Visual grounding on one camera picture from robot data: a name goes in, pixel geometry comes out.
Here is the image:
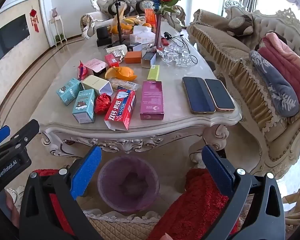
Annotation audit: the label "tan fringed sofa cover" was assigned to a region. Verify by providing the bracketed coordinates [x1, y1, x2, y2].
[187, 9, 300, 143]

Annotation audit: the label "large black smartphone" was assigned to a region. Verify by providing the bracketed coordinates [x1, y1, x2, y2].
[182, 76, 216, 115]

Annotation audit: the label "purple trash bin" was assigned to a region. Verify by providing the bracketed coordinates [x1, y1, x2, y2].
[97, 154, 160, 213]

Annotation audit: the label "red crumpled wrapper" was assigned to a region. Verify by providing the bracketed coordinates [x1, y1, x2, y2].
[94, 93, 112, 115]

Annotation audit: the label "long white box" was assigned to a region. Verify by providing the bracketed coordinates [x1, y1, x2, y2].
[107, 44, 127, 53]

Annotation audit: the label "round patterned cushion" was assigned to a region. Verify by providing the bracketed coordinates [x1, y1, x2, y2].
[107, 0, 127, 17]
[136, 0, 155, 12]

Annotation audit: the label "brown and beige cushion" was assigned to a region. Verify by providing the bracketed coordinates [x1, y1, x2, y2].
[226, 12, 254, 37]

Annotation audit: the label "ornate white coffee table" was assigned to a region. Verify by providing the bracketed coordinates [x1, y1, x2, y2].
[39, 21, 243, 165]

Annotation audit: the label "white tissue box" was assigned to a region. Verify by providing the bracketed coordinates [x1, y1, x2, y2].
[129, 25, 156, 44]

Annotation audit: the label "smartphone with pink case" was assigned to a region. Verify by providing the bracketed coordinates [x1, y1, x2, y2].
[204, 78, 236, 112]

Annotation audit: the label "tan snack wrapper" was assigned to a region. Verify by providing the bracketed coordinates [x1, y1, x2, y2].
[109, 78, 139, 91]

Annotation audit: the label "pale green open box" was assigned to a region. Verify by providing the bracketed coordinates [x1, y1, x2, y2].
[81, 75, 114, 97]

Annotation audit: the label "tall orange box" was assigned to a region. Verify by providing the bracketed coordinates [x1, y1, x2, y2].
[144, 9, 157, 28]

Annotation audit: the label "red snack packet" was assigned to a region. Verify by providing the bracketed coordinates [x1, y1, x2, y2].
[77, 60, 88, 81]

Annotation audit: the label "grey open box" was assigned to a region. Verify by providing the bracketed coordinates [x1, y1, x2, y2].
[141, 51, 157, 68]

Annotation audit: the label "small dark blue box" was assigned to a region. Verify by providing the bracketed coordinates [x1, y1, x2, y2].
[127, 42, 142, 52]

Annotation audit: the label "black phone tripod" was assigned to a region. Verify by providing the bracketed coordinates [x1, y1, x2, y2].
[107, 0, 127, 46]

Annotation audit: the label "black cable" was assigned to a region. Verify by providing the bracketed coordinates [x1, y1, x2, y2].
[169, 34, 198, 64]

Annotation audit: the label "black cube box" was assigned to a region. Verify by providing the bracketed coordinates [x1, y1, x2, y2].
[96, 26, 111, 40]

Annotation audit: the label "purple glass vase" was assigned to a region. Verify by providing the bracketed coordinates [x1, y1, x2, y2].
[152, 14, 163, 49]

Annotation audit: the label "teal bear print box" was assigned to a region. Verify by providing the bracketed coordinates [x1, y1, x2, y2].
[72, 89, 96, 124]
[56, 77, 83, 106]

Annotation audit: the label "person's left hand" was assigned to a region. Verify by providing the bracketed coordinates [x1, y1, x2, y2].
[4, 189, 21, 228]

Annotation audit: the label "tan quilted seat cover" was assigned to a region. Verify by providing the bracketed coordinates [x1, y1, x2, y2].
[80, 209, 165, 240]

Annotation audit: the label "orange peel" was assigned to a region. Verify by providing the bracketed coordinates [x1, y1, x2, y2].
[104, 66, 137, 82]

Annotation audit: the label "pink and white box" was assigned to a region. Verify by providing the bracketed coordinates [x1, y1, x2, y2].
[84, 58, 108, 77]

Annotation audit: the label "red fuzzy pants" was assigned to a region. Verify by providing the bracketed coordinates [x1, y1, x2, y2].
[31, 167, 240, 240]

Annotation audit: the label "clear plastic wrappers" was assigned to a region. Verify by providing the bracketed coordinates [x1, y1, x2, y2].
[157, 45, 193, 67]

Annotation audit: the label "white side table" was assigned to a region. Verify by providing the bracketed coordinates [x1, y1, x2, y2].
[49, 15, 67, 47]

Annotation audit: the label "red toothpaste box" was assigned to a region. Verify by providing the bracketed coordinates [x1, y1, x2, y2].
[104, 89, 137, 131]

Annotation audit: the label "grey leaf print blanket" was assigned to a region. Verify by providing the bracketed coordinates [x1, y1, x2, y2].
[249, 50, 300, 117]

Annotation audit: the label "ornate beige sofa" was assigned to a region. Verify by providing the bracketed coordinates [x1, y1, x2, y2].
[186, 0, 300, 180]

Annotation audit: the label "flat black box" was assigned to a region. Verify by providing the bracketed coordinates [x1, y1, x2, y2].
[96, 38, 112, 47]

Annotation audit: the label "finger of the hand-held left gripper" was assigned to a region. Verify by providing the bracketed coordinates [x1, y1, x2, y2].
[0, 125, 11, 148]
[0, 119, 40, 157]

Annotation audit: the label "pink folded blanket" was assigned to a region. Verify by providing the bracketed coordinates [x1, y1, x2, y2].
[257, 32, 300, 104]

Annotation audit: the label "bunch of bananas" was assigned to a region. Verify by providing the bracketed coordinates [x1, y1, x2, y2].
[122, 16, 140, 25]

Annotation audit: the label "wall television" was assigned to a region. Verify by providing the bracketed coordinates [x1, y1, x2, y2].
[0, 14, 31, 62]

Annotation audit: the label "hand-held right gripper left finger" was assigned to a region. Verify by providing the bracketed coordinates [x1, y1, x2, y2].
[19, 145, 103, 240]

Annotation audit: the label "small yellow-green box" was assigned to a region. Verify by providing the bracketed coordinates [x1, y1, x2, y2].
[147, 65, 160, 81]

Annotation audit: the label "small red box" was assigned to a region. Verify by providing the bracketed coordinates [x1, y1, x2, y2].
[105, 54, 122, 68]

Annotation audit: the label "magenta box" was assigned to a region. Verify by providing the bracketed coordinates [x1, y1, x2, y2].
[140, 80, 165, 120]

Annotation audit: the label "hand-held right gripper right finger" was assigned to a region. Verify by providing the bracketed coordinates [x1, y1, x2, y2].
[201, 144, 286, 240]

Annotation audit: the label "red knot wall decoration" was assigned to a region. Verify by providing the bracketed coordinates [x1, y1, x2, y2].
[29, 8, 40, 33]

